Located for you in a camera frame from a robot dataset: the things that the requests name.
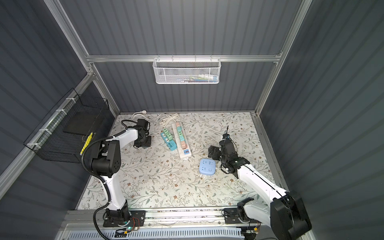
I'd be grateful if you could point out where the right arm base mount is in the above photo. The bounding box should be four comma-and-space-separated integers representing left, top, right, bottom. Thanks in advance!
222, 198, 259, 225

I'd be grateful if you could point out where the white vent grille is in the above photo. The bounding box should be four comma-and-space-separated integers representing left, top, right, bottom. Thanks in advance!
67, 227, 245, 240

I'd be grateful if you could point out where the white wire mesh basket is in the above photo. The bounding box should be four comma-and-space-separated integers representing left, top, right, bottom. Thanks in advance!
153, 59, 222, 85

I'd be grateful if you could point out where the black foam pad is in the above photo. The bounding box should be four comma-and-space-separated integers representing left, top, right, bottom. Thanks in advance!
63, 112, 101, 136

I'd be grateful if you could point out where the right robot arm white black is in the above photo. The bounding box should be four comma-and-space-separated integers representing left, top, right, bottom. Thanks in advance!
208, 139, 312, 240

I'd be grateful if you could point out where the yellow ruler strip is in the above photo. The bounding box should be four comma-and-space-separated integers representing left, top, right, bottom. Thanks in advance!
80, 132, 94, 156

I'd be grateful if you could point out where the long white power strip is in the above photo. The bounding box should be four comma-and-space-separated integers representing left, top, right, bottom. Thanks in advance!
172, 122, 192, 161

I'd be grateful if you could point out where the aluminium rail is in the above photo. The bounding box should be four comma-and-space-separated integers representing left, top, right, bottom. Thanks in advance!
59, 205, 304, 229

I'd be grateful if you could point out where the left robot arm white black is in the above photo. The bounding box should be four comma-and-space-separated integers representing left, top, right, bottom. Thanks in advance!
90, 119, 152, 221

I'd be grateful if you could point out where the black wire mesh basket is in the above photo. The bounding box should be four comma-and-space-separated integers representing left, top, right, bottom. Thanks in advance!
24, 90, 111, 163

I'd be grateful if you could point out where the teal blue power strip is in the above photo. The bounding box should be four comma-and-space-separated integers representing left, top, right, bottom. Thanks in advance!
161, 132, 177, 151

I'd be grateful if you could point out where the round light blue socket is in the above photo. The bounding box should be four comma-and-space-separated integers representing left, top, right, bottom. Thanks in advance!
199, 159, 216, 176

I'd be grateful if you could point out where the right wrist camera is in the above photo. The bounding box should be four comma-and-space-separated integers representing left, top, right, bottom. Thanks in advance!
223, 134, 231, 140

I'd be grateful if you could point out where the coiled white power cable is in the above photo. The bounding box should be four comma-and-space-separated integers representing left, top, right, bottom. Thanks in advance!
130, 110, 181, 128

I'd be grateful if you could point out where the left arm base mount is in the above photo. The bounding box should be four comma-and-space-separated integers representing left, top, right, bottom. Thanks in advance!
103, 210, 147, 228

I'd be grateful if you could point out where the floral table mat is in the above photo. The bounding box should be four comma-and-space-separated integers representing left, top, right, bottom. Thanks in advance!
76, 112, 278, 211

